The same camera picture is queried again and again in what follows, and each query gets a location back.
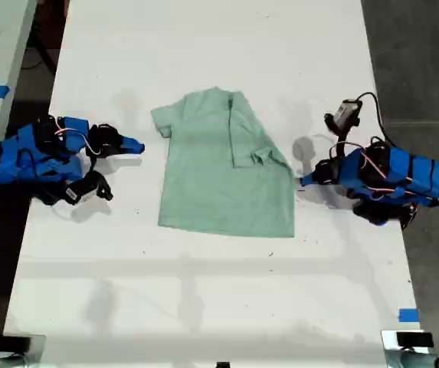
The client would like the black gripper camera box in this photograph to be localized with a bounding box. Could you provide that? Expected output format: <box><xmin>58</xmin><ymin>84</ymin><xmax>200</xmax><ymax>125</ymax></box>
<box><xmin>324</xmin><ymin>99</ymin><xmax>363</xmax><ymax>136</ymax></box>
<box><xmin>64</xmin><ymin>171</ymin><xmax>114</xmax><ymax>206</ymax></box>

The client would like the short blue tape strip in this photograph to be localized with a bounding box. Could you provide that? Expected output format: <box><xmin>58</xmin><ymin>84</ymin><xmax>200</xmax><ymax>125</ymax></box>
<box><xmin>398</xmin><ymin>307</ymin><xmax>421</xmax><ymax>324</ymax></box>

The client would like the black camera cable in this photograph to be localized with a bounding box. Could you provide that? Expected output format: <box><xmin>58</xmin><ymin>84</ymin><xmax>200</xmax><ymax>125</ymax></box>
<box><xmin>355</xmin><ymin>91</ymin><xmax>395</xmax><ymax>149</ymax></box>

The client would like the metal table clamp bracket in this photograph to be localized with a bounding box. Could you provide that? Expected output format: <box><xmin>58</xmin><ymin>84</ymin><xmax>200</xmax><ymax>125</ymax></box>
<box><xmin>380</xmin><ymin>329</ymin><xmax>436</xmax><ymax>368</ymax></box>
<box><xmin>0</xmin><ymin>332</ymin><xmax>48</xmax><ymax>368</ymax></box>

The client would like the pale green T-shirt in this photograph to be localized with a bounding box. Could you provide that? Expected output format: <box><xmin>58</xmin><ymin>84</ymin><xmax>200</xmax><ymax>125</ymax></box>
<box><xmin>150</xmin><ymin>86</ymin><xmax>296</xmax><ymax>239</ymax></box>

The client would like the small black box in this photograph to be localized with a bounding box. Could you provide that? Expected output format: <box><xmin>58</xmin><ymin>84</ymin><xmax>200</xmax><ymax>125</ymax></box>
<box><xmin>1</xmin><ymin>336</ymin><xmax>33</xmax><ymax>353</ymax></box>
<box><xmin>395</xmin><ymin>331</ymin><xmax>434</xmax><ymax>349</ymax></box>

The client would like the grey metal pipe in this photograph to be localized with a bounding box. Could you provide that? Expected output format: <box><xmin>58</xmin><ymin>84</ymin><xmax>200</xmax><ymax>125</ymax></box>
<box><xmin>400</xmin><ymin>350</ymin><xmax>439</xmax><ymax>368</ymax></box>

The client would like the black camera stalk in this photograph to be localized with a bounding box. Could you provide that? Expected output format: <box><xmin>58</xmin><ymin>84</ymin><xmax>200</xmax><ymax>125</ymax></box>
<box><xmin>329</xmin><ymin>124</ymin><xmax>355</xmax><ymax>160</ymax></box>
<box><xmin>84</xmin><ymin>153</ymin><xmax>99</xmax><ymax>179</ymax></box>

